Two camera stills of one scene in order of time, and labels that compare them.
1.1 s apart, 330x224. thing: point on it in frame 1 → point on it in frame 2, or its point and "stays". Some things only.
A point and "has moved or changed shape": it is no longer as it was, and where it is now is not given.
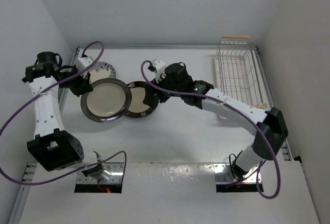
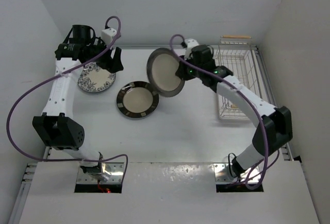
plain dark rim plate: [110, 100] has moved or changed shape
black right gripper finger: [151, 99] → [182, 72]
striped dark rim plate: [137, 107] stays
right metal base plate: [224, 174] stays
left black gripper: [83, 86] → [112, 65]
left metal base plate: [116, 171] stays
